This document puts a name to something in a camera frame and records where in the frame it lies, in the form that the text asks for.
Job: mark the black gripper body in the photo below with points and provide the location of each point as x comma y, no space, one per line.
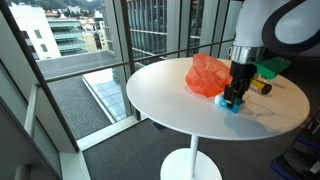
241,74

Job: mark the blue box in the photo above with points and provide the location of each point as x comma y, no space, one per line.
234,106

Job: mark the dark window handrail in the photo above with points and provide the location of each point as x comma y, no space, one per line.
100,67

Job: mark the yellow bottle with black cap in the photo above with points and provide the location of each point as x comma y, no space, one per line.
263,87

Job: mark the orange plastic bag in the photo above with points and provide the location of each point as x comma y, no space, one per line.
206,77

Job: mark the white table pedestal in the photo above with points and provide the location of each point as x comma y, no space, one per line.
192,163

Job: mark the dark floor vent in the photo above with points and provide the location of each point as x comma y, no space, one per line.
158,126

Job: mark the black and blue bag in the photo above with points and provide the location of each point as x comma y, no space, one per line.
300,156

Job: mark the green camera box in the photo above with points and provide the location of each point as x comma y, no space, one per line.
271,66

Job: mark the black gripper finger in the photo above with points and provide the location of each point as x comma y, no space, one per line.
228,95
240,95

